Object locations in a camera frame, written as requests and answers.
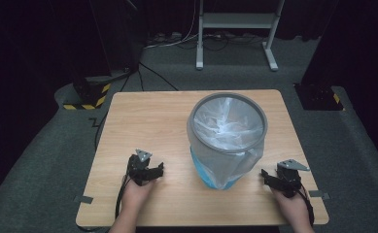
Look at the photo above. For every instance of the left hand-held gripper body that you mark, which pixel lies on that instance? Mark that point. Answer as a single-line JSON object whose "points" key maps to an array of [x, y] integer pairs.
{"points": [[138, 171]]}

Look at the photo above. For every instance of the translucent ribbed waste bin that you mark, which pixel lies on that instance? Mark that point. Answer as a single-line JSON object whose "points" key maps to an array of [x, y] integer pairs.
{"points": [[219, 161]]}

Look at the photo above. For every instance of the white metal stand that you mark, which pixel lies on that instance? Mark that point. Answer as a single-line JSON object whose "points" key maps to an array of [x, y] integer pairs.
{"points": [[238, 20]]}

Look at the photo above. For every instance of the clear plastic bag blue edge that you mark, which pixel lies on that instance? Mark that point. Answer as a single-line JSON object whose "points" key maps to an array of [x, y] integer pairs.
{"points": [[228, 126]]}

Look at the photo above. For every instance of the person's left hand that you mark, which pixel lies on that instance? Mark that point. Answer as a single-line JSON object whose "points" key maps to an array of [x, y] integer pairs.
{"points": [[133, 200]]}

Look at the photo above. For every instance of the grey tape piece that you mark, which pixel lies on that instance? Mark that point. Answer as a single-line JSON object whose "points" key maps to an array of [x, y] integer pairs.
{"points": [[318, 194], [83, 199]]}

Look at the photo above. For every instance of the black base yellow striped edge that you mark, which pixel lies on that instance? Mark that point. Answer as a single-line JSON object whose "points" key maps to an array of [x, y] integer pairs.
{"points": [[87, 92]]}

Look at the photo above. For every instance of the black base yellow corner mark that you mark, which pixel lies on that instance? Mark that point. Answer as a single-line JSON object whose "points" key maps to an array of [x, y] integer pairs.
{"points": [[317, 97]]}

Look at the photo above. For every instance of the person's right hand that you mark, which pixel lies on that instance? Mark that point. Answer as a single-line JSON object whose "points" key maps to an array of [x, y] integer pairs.
{"points": [[295, 210]]}

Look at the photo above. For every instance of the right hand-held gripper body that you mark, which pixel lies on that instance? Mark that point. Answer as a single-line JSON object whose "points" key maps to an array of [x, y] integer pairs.
{"points": [[288, 181]]}

